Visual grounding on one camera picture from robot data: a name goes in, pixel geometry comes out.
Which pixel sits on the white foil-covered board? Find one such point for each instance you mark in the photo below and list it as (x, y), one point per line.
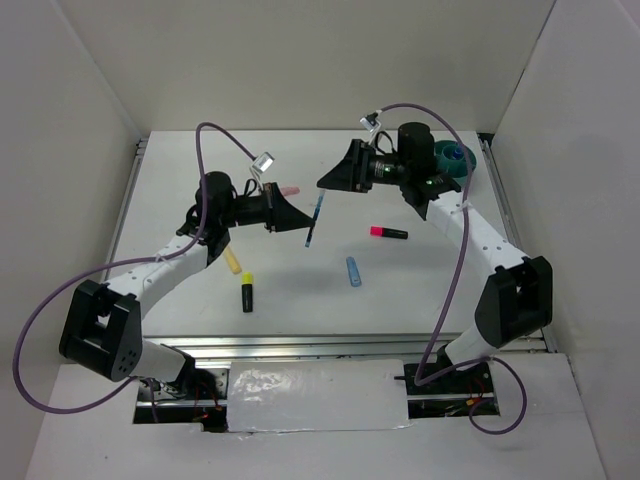
(341, 395)

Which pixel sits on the black highlighter yellow cap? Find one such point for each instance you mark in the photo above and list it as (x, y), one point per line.
(247, 292)

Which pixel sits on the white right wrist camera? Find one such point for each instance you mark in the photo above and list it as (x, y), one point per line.
(370, 122)

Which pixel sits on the yellow pastel highlighter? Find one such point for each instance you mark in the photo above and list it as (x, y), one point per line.
(231, 260)

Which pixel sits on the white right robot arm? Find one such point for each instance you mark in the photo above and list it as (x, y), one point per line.
(516, 299)

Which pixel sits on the teal round compartment container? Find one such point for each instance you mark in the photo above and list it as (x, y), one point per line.
(456, 169)

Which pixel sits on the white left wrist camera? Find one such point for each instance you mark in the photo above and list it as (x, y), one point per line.
(262, 163)

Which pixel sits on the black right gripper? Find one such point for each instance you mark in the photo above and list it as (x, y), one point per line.
(352, 172)

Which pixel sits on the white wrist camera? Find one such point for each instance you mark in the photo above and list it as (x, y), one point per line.
(262, 163)
(370, 122)

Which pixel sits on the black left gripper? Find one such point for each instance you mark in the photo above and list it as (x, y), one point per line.
(280, 215)

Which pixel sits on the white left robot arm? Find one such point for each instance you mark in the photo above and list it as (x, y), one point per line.
(103, 329)

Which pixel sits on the light blue pastel highlighter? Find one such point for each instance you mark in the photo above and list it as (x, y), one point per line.
(353, 272)

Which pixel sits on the pink pastel highlighter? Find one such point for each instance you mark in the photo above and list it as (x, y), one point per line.
(289, 191)

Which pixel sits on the blue gel pen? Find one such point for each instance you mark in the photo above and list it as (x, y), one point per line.
(315, 216)

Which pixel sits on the aluminium table frame rail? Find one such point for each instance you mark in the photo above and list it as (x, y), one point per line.
(298, 347)

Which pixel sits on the black highlighter pink cap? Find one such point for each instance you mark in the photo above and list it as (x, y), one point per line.
(384, 232)

